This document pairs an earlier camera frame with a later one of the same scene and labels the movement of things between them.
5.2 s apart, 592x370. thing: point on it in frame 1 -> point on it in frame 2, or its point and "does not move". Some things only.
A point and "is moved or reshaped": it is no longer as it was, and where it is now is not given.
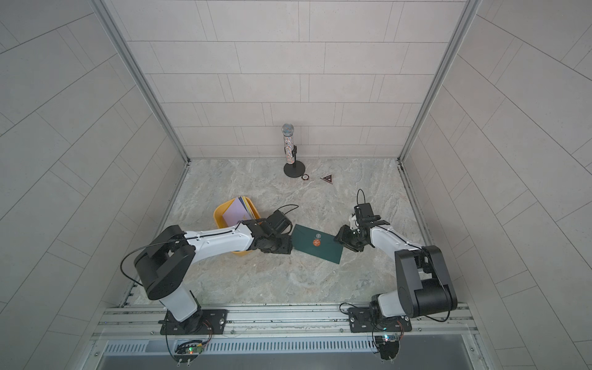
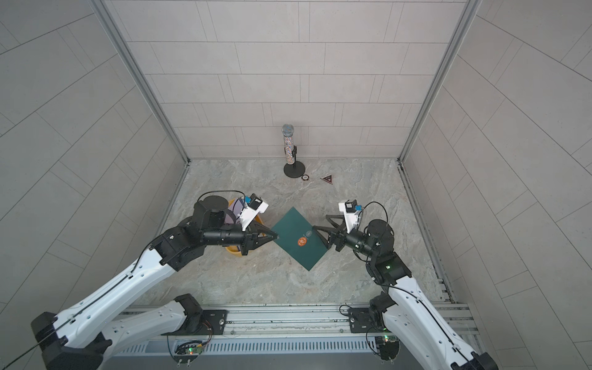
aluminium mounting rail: [124, 321] does not move
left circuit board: [188, 351] does not move
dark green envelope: [316, 243] is moved or reshaped
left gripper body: [279, 244] -> [225, 237]
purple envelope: [236, 212] does not move
